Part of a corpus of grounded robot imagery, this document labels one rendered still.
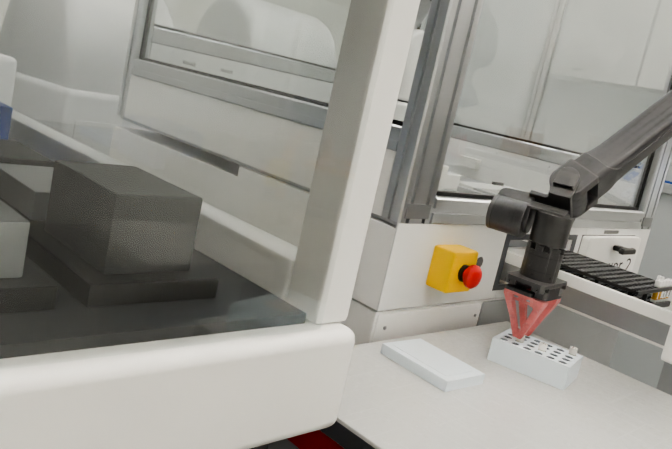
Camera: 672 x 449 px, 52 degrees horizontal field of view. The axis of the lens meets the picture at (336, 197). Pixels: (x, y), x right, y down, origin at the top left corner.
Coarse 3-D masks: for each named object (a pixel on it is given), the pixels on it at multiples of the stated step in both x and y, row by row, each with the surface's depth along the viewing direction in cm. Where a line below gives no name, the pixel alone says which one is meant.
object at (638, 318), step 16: (512, 256) 132; (560, 272) 125; (560, 288) 124; (576, 288) 123; (592, 288) 121; (608, 288) 119; (560, 304) 125; (576, 304) 122; (592, 304) 120; (608, 304) 118; (624, 304) 117; (640, 304) 115; (608, 320) 118; (624, 320) 116; (640, 320) 114; (656, 320) 113; (640, 336) 114; (656, 336) 112
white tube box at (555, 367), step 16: (496, 336) 111; (512, 336) 113; (528, 336) 115; (496, 352) 110; (512, 352) 108; (528, 352) 107; (544, 352) 108; (560, 352) 110; (512, 368) 108; (528, 368) 107; (544, 368) 106; (560, 368) 104; (576, 368) 109; (560, 384) 104
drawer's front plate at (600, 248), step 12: (588, 240) 152; (600, 240) 156; (612, 240) 160; (624, 240) 165; (636, 240) 170; (588, 252) 153; (600, 252) 158; (612, 252) 162; (636, 252) 172; (624, 264) 169
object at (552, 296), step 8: (536, 296) 106; (544, 296) 105; (552, 296) 107; (560, 296) 110; (520, 304) 113; (552, 304) 110; (520, 312) 113; (544, 312) 110; (520, 320) 113; (536, 320) 111
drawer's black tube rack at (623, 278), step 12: (564, 252) 142; (564, 264) 129; (576, 264) 132; (588, 264) 135; (600, 264) 138; (588, 276) 125; (600, 276) 125; (612, 276) 128; (624, 276) 131; (636, 276) 133; (612, 288) 132; (624, 288) 120; (648, 300) 128
